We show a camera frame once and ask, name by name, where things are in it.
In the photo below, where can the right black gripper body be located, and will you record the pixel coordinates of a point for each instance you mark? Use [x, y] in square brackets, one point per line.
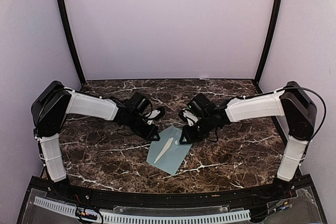
[198, 132]

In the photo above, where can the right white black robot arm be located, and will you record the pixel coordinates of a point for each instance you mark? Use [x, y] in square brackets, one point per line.
[291, 102]

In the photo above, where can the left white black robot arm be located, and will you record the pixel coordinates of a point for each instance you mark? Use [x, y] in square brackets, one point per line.
[56, 102]

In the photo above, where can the wrist black camera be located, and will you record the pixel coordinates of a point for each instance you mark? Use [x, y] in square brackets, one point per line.
[188, 117]
[155, 115]

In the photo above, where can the black front rail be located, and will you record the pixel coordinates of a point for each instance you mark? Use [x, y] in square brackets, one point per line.
[250, 197]

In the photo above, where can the white slotted cable duct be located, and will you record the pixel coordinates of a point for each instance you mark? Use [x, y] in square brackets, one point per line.
[111, 217]

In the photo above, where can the beige ornate letter paper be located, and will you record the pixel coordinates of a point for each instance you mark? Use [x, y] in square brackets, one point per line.
[164, 149]

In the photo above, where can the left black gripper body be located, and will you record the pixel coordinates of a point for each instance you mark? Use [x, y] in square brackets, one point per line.
[143, 131]

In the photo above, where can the teal paper envelope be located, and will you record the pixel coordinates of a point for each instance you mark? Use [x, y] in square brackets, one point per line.
[174, 156]

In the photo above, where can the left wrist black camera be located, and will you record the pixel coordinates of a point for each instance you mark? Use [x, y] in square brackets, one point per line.
[155, 115]

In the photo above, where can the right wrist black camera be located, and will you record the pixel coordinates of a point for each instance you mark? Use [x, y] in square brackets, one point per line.
[188, 117]

